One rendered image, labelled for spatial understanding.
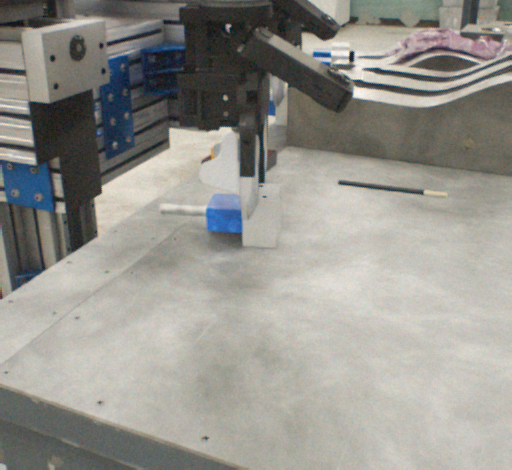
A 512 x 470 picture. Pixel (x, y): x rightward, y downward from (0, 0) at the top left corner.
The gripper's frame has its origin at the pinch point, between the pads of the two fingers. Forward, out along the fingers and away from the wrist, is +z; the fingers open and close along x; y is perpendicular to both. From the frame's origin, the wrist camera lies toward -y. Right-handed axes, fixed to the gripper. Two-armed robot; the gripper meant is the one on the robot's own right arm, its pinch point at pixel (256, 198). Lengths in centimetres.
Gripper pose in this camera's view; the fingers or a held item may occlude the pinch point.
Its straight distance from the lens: 70.2
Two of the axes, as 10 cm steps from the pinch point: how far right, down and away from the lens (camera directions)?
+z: 0.0, 9.1, 4.1
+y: -9.9, -0.6, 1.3
